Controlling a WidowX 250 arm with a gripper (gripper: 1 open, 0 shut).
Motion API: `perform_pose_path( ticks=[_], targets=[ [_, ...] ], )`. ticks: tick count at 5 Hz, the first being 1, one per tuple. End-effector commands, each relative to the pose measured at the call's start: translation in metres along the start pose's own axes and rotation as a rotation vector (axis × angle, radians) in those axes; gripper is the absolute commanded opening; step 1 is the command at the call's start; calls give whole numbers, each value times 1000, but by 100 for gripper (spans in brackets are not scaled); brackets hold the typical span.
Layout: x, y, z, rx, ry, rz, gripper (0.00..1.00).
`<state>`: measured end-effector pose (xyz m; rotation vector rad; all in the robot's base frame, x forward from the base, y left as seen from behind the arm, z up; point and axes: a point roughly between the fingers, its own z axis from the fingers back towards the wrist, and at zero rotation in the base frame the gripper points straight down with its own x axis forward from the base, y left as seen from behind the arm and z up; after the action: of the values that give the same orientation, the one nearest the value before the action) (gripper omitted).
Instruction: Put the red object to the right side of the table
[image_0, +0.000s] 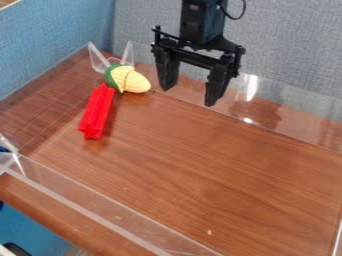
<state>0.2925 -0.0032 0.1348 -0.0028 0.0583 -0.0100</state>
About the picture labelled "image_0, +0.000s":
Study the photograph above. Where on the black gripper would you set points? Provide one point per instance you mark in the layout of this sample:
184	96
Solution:
217	55

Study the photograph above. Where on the red star-shaped bar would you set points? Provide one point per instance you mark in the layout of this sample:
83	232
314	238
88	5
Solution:
96	112

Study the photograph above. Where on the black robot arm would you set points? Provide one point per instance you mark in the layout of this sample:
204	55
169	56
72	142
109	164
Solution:
203	19

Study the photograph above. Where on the yellow green toy corn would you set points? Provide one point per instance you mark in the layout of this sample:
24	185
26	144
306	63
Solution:
125	79

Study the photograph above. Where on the clear acrylic corner bracket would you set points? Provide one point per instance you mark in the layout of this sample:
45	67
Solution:
100	62

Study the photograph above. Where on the clear acrylic back wall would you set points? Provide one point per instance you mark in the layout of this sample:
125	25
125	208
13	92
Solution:
259	101

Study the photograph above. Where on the clear acrylic wall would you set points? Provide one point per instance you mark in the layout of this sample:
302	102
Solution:
259	101
125	222
32	110

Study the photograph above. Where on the clear acrylic left wall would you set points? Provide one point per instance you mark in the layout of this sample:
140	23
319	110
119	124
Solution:
32	110

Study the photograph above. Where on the clear acrylic front wall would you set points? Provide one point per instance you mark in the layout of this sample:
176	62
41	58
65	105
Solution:
125	222

